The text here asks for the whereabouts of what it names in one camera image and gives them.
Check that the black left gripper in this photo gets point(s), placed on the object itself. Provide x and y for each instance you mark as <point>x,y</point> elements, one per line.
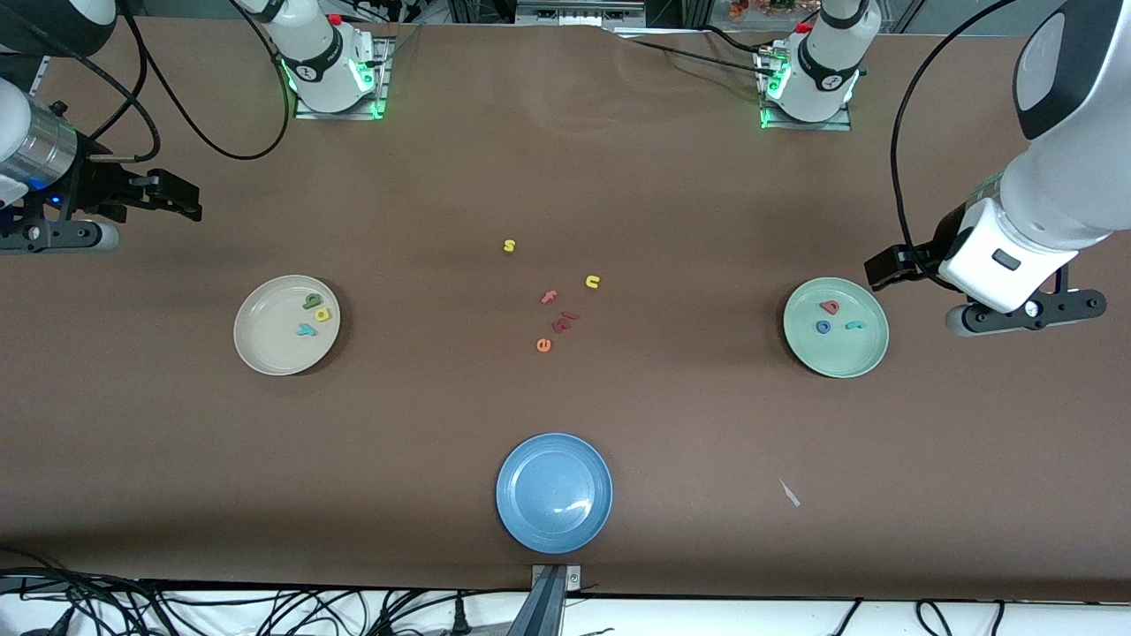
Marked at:
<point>946,237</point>

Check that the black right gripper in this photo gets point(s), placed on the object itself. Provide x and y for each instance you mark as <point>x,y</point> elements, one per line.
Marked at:
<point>95,181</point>

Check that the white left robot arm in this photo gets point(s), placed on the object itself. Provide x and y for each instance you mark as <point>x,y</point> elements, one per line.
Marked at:
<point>1060,194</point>

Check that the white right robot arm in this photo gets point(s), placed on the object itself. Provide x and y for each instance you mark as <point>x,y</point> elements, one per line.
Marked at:
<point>309,53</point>

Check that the pale green plate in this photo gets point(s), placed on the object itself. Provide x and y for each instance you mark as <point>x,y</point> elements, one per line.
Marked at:
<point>839,353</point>

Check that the beige brown plate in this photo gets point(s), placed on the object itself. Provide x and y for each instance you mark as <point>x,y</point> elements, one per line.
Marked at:
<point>265,340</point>

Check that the white paper scrap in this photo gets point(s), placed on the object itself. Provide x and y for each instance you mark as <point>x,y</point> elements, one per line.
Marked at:
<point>789,493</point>

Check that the brown table cover sheet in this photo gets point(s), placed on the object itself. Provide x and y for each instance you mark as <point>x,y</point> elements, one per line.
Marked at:
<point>177,459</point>

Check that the orange flower decoration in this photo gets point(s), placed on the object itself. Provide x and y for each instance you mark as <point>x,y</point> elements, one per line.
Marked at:
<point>760,7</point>

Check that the blue plate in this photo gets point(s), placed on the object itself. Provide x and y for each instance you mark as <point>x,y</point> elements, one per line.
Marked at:
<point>554,493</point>

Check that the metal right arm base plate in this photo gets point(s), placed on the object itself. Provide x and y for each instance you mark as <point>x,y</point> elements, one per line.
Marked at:
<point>305,111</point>

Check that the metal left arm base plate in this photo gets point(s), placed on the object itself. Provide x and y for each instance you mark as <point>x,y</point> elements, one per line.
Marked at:
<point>839,125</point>

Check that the metal table edge bracket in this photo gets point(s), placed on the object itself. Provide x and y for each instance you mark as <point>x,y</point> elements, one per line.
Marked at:
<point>573,576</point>

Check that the grey camera pole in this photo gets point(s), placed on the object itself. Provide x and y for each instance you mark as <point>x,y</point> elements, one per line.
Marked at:
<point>543,609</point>

